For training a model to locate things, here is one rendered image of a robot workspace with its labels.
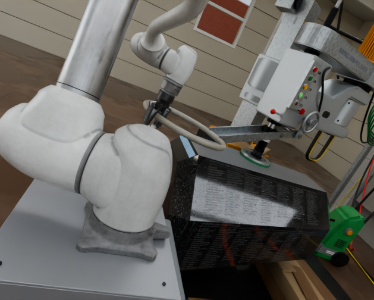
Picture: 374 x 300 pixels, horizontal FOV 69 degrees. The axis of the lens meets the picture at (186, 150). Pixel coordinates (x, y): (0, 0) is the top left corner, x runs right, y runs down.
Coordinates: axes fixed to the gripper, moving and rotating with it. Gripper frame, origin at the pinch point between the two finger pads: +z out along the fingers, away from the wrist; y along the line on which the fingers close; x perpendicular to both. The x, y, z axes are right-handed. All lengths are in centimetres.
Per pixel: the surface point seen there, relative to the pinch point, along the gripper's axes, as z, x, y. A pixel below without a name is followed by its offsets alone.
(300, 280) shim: 52, -81, 121
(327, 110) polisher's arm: -57, -33, 109
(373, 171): -43, -63, 371
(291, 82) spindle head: -57, -17, 70
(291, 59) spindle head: -69, -9, 70
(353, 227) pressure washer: 16, -86, 230
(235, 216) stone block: 20, -42, 47
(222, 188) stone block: 12, -29, 42
